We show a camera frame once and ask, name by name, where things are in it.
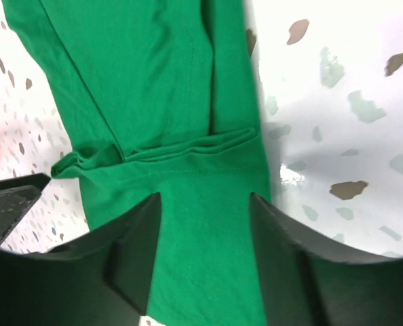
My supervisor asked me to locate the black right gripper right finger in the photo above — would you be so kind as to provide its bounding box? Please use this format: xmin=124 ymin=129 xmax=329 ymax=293
xmin=250 ymin=194 xmax=403 ymax=325

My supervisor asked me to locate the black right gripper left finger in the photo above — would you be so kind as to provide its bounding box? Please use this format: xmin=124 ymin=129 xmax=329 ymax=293
xmin=0 ymin=194 xmax=161 ymax=325

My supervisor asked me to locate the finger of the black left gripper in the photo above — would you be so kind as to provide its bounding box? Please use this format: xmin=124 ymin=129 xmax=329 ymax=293
xmin=0 ymin=173 xmax=51 ymax=245

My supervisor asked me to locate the green t shirt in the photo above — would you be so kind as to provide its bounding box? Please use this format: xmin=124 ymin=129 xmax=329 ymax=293
xmin=3 ymin=1 xmax=270 ymax=325

